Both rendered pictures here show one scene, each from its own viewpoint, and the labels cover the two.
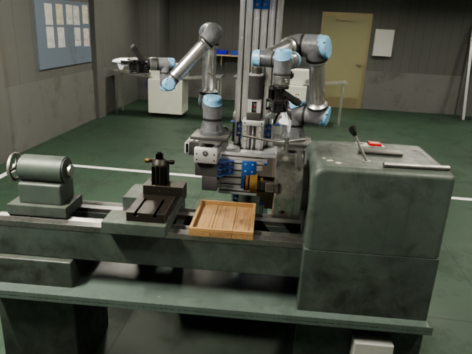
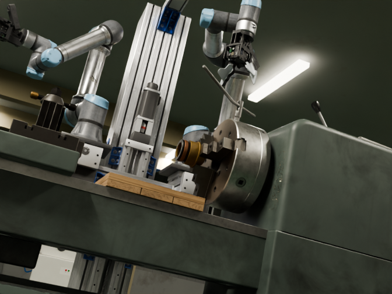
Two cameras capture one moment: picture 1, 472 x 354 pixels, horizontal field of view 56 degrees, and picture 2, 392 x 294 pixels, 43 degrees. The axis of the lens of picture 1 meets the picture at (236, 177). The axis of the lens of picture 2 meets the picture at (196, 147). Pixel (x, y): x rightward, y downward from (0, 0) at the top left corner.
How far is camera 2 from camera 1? 139 cm
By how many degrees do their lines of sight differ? 41
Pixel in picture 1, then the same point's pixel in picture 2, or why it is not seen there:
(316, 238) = (293, 215)
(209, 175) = not seen: hidden behind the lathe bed
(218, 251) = (145, 225)
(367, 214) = (351, 191)
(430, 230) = not seen: outside the picture
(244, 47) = (139, 63)
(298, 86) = (70, 261)
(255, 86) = (150, 102)
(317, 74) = (237, 87)
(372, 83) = (141, 284)
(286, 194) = (252, 153)
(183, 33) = not seen: outside the picture
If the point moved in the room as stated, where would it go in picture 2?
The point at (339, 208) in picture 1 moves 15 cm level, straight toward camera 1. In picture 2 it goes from (321, 176) to (343, 167)
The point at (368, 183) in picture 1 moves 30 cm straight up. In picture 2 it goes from (352, 150) to (361, 71)
